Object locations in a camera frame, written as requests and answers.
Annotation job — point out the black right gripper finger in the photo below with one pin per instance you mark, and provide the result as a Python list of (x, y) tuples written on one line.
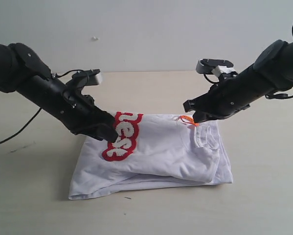
[(200, 117)]

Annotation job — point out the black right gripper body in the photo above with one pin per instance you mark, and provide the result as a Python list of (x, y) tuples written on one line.
[(225, 98)]

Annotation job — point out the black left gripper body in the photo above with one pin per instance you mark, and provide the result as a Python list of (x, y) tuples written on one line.
[(77, 112)]

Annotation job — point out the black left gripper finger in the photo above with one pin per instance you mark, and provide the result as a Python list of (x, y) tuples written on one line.
[(102, 132)]

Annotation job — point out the white t-shirt red lettering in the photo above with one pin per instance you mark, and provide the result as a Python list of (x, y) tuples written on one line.
[(151, 151)]

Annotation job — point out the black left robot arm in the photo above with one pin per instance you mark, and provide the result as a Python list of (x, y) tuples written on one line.
[(22, 71)]

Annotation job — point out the orange neck label tag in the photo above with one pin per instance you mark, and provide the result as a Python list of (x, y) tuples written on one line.
[(186, 120)]

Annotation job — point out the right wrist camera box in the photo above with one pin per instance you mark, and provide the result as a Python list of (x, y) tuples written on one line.
[(215, 67)]

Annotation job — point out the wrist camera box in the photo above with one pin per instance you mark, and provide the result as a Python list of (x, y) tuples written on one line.
[(87, 78), (215, 67)]

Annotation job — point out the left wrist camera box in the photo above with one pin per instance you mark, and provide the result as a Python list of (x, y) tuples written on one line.
[(87, 78)]

